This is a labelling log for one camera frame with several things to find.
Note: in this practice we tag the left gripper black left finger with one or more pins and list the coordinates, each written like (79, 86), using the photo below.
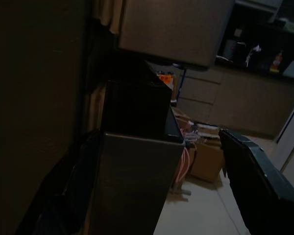
(58, 195)

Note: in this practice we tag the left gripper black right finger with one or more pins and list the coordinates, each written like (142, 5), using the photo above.
(259, 191)

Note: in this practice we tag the grey fridge door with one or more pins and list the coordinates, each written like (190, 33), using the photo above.
(137, 183)

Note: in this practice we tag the plain cardboard box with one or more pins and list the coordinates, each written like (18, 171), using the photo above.
(205, 159)

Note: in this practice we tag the cardboard box with inserts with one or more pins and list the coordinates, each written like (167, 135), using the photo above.
(205, 133)

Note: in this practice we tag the grey cabinets black counter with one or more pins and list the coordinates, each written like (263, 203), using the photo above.
(247, 102)

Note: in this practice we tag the blue mop pole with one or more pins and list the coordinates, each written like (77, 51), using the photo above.
(182, 83)

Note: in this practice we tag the cardboard box orange label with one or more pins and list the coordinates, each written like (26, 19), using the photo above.
(165, 79)

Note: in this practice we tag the grey freezer door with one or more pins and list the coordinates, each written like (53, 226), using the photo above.
(174, 31)

